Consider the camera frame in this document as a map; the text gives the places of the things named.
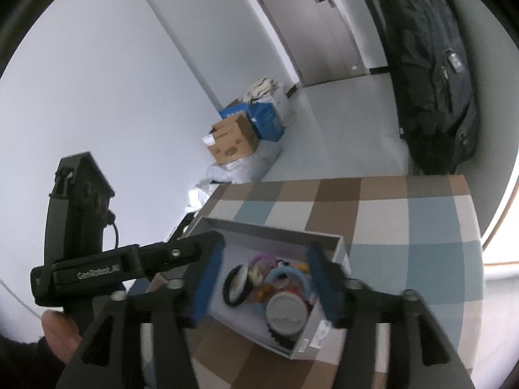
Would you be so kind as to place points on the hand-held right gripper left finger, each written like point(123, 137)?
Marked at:
point(206, 287)

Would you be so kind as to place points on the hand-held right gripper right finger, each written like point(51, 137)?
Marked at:
point(324, 291)

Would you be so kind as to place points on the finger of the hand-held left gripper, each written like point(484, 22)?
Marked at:
point(170, 253)

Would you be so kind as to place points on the grey cardboard box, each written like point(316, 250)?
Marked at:
point(239, 247)

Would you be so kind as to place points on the person's left forearm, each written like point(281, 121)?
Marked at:
point(24, 364)

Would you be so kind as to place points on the person's left hand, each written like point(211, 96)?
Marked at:
point(61, 332)

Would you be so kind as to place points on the crumpled white plastic sheet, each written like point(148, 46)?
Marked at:
point(239, 170)

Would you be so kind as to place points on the checked tablecloth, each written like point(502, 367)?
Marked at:
point(421, 227)

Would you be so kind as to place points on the brown cardboard box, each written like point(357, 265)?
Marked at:
point(235, 146)

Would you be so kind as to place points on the blue cardboard box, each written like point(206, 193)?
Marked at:
point(267, 121)

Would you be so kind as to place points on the white plastic bag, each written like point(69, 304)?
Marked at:
point(282, 103)

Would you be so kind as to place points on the striped cloth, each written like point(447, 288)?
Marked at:
point(259, 87)

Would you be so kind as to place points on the black backpack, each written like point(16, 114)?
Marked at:
point(429, 89)

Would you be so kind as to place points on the grey door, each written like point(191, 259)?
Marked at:
point(316, 36)

